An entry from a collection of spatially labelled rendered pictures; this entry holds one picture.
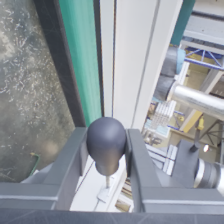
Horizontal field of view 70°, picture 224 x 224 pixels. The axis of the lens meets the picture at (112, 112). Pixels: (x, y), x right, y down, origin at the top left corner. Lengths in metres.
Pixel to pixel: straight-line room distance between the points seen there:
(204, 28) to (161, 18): 1.03
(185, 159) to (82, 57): 0.36
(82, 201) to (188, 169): 0.26
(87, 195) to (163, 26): 0.28
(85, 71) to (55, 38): 0.04
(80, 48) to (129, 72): 0.09
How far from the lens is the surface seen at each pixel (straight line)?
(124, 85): 0.26
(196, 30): 1.22
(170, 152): 0.45
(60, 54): 0.18
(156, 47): 0.21
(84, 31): 0.17
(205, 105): 1.06
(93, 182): 0.32
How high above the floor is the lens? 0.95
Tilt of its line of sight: 15 degrees down
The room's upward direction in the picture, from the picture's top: 112 degrees clockwise
